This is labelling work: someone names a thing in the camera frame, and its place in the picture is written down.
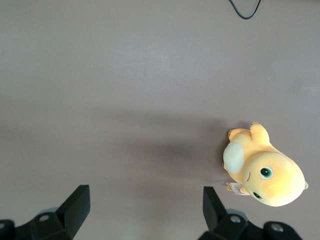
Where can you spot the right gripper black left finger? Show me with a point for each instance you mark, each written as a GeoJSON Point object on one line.
{"type": "Point", "coordinates": [72, 207]}

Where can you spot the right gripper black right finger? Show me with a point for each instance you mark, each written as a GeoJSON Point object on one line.
{"type": "Point", "coordinates": [215, 212]}

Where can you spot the yellow plush toy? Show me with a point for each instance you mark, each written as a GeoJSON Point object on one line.
{"type": "Point", "coordinates": [272, 175]}

